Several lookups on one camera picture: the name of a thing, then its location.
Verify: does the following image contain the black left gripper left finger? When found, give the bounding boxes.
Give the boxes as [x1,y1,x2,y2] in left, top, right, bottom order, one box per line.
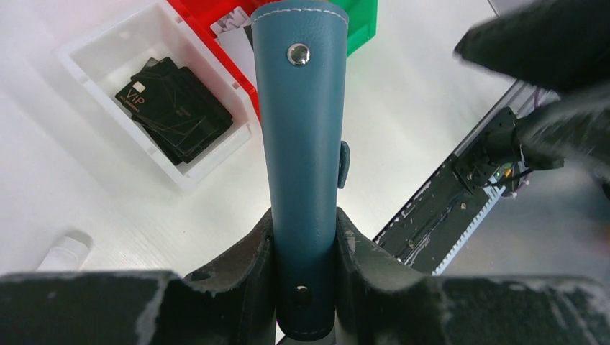
[1,213,276,344]

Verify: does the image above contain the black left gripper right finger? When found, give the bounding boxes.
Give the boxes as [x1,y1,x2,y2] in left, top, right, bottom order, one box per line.
[335,209,609,344]

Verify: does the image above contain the blue leather card holder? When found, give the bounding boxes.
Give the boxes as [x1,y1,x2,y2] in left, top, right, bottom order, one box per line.
[251,1,349,341]

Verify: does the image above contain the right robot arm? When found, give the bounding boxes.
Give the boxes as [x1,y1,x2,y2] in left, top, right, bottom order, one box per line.
[454,1,609,192]

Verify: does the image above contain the black VIP cards stack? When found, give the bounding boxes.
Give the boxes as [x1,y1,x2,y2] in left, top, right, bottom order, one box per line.
[115,57,234,165]

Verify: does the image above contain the white magnetic stripe cards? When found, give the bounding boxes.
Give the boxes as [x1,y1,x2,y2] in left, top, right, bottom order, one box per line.
[210,6,257,88]

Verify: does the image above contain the white clothes rack stand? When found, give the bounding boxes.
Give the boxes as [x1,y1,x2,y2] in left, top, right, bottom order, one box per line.
[37,234,92,272]

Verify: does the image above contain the white plastic bin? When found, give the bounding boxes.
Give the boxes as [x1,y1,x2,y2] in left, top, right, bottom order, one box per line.
[57,1,258,191]

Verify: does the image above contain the green plastic bin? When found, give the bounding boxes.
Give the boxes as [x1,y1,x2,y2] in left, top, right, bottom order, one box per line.
[332,0,378,56]

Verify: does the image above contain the red plastic bin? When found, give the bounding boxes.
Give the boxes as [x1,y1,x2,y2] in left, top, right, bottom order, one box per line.
[168,0,263,123]

